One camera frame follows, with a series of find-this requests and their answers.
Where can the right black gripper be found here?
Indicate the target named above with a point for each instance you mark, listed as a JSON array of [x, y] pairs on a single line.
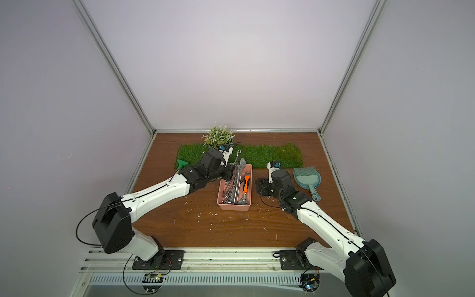
[[264, 185]]

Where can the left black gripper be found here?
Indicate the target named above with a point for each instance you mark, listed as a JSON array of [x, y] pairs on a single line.
[[229, 169]]

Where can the pink plastic storage box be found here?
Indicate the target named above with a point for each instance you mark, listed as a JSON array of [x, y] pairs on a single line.
[[225, 187]]

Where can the large silver combination wrench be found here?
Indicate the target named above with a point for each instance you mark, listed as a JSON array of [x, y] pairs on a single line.
[[230, 199]]

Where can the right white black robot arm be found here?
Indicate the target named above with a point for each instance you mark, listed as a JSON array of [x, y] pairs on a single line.
[[362, 265]]

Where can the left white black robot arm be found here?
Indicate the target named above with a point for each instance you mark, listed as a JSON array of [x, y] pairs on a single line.
[[113, 220]]

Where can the silver pliers wrench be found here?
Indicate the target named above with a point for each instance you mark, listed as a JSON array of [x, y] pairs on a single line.
[[241, 166]]

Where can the orange black adjustable wrench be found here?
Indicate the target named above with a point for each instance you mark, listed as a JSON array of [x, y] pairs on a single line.
[[245, 180]]

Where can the teal dustpan with brush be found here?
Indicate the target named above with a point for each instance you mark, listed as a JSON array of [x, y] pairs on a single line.
[[308, 178]]

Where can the potted plant in grey pot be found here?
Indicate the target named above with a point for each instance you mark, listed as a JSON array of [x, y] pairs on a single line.
[[217, 136]]

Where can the green artificial grass mat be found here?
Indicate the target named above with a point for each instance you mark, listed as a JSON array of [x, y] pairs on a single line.
[[288, 155]]

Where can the right controller board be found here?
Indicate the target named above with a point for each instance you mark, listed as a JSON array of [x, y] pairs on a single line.
[[309, 282]]

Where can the controller board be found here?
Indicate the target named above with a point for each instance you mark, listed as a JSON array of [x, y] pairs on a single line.
[[152, 282], [309, 282]]

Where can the left controller board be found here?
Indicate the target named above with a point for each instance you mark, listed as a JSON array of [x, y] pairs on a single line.
[[152, 282]]

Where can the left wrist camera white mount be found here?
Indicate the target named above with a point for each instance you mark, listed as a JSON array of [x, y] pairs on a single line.
[[226, 150]]

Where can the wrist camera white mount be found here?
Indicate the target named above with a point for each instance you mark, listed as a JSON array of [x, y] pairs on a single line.
[[272, 167], [226, 150]]

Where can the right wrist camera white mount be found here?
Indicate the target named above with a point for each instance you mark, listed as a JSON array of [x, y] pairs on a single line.
[[272, 167]]

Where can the green hand shovel wooden handle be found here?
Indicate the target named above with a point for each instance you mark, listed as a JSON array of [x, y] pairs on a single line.
[[180, 164]]

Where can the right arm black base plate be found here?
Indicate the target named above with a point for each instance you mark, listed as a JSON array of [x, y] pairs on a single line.
[[291, 259]]

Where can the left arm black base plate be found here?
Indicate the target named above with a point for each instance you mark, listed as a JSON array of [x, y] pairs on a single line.
[[167, 259]]

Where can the aluminium frame rail front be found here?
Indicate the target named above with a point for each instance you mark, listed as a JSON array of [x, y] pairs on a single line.
[[195, 260]]

